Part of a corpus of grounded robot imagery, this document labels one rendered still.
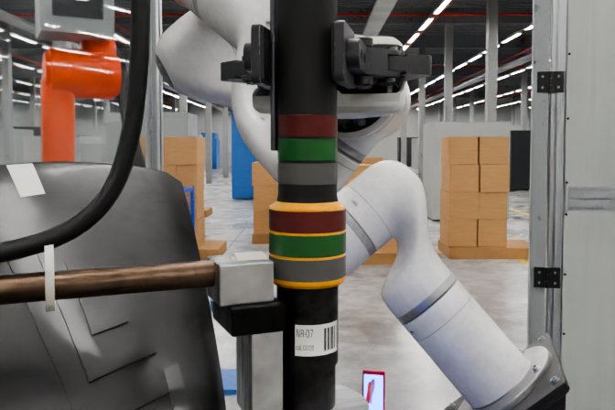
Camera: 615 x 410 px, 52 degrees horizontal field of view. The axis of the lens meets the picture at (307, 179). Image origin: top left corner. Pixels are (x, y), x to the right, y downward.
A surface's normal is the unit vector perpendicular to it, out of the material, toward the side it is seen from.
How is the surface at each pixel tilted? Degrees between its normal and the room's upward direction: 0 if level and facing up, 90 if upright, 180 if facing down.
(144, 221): 37
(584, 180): 90
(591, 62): 90
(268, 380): 90
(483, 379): 91
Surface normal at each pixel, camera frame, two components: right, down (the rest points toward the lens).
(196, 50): 0.25, 0.11
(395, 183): -0.01, -0.37
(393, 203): 0.03, 0.00
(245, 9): -0.59, -0.24
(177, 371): 0.17, -0.76
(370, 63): 0.54, 0.04
